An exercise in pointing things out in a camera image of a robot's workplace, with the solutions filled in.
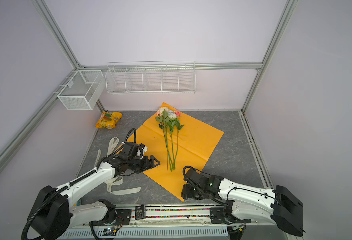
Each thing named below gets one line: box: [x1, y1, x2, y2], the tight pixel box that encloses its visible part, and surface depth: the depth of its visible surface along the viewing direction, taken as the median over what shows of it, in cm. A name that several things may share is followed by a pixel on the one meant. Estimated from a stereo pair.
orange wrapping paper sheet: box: [127, 102, 224, 202], surface depth 101 cm
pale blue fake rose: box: [167, 111, 177, 172], surface depth 110 cm
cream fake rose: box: [158, 106, 169, 171], surface depth 111 cm
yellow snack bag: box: [95, 111, 123, 129], surface depth 111 cm
